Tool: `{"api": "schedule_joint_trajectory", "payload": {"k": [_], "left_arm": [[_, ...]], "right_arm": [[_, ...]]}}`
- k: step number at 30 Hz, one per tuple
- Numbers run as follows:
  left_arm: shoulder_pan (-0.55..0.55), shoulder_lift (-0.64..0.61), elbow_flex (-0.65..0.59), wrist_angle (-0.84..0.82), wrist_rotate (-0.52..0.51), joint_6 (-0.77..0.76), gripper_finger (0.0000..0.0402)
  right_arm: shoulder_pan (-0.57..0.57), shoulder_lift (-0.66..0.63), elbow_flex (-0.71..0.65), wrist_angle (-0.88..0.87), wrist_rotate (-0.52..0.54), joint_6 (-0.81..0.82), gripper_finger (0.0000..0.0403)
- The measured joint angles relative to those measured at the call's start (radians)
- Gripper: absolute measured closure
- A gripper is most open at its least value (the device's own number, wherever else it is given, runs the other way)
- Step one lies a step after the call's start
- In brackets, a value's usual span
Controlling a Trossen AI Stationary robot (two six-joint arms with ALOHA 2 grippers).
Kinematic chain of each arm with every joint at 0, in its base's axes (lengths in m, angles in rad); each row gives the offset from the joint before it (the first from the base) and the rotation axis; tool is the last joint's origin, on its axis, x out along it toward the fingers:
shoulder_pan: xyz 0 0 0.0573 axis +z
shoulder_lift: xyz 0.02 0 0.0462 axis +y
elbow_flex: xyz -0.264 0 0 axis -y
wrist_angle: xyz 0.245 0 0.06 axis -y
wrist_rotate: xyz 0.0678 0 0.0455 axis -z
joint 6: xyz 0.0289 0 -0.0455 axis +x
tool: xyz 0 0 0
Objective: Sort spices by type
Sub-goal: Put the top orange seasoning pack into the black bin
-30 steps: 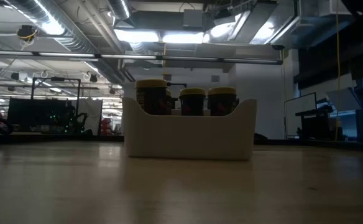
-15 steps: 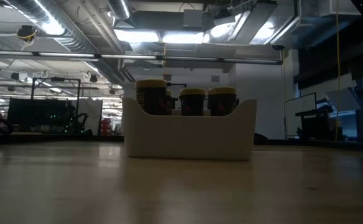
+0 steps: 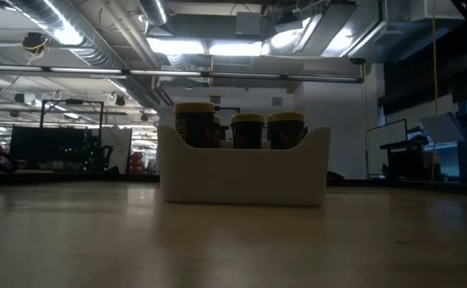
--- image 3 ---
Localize red stacked objects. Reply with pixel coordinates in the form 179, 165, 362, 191
130, 150, 146, 176

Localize yellow hanging cable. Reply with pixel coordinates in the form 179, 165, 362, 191
430, 0, 439, 182

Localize white plastic bin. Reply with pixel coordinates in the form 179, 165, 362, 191
157, 124, 333, 207

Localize large black panel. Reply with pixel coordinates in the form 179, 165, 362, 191
9, 125, 87, 170

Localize black table frame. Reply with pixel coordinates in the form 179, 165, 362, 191
0, 167, 467, 197

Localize round silver ventilation duct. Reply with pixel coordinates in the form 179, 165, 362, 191
138, 0, 169, 26
9, 0, 166, 107

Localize yellow-lid dark spice jar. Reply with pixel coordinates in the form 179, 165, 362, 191
173, 101, 217, 149
230, 112, 266, 150
267, 111, 305, 150

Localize white board with black frame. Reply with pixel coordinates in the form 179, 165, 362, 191
364, 118, 409, 179

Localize grey slanted panel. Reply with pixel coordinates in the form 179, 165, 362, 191
418, 113, 465, 144

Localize round device with yellow cable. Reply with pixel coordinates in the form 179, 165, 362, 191
21, 31, 50, 65

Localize grey square ceiling box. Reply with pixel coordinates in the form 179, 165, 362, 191
235, 11, 262, 37

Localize black tube frame stand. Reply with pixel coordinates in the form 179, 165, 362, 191
214, 105, 241, 130
39, 98, 105, 139

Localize bright ceiling light panel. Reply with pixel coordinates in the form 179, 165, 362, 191
146, 37, 207, 56
208, 41, 263, 57

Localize white hanging sheet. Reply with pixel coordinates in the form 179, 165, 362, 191
100, 126, 134, 176

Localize silver overhead rail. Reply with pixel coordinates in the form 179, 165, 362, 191
0, 63, 365, 84

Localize orange brown wrapper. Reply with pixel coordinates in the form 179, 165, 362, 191
214, 114, 223, 149

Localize black robot with green lights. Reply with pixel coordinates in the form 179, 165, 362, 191
63, 134, 115, 176

